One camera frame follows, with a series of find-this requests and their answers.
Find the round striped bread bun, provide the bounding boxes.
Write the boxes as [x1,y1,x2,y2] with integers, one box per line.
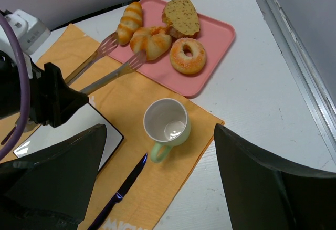
[129,27,172,61]

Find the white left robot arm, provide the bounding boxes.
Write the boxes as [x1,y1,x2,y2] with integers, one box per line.
[1,9,89,128]

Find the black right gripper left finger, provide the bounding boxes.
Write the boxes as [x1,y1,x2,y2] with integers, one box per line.
[1,124,107,229]

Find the sugared donut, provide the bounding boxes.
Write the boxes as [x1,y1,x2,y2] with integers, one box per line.
[170,38,206,75]

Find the orange cloth placemat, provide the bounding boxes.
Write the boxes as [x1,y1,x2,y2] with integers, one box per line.
[37,25,224,229]

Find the pink tray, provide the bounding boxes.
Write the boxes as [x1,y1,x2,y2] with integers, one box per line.
[107,0,236,99]

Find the striped long bread roll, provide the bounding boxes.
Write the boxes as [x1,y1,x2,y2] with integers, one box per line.
[116,2,143,46]

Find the aluminium table rail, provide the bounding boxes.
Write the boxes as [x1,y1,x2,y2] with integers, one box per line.
[256,0,335,160]

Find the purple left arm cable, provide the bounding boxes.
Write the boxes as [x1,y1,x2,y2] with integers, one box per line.
[0,13,32,161]

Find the purple knife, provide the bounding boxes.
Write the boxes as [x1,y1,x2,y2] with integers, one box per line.
[88,153,148,230]

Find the metal serving tongs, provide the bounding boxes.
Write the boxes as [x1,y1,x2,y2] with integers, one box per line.
[65,32,146,95]

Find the white square plate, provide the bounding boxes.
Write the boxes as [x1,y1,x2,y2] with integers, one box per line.
[13,103,124,170]

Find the light green mug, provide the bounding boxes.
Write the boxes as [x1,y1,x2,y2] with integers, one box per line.
[143,98,191,163]

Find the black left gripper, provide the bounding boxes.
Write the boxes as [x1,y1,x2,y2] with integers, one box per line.
[1,51,89,128]

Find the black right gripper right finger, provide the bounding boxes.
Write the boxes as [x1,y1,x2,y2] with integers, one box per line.
[214,124,335,229]

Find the seeded bread slice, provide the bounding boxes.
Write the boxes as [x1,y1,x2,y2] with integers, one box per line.
[162,0,200,39]

